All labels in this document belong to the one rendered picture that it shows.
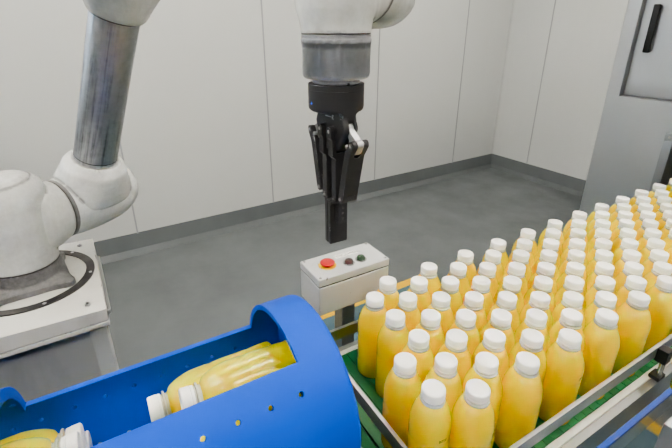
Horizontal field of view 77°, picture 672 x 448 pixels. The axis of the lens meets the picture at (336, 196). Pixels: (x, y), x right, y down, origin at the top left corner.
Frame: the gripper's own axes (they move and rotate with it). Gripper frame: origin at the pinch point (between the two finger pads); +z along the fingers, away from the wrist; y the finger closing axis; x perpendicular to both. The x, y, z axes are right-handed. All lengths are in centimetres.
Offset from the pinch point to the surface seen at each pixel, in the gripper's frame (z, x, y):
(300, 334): 13.9, 9.0, -5.3
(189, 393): 19.5, 24.6, -2.2
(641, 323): 32, -64, -19
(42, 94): 13, 52, 281
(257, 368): 18.7, 15.2, -3.4
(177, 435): 16.7, 27.4, -10.5
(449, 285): 27.1, -33.6, 6.9
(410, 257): 137, -162, 164
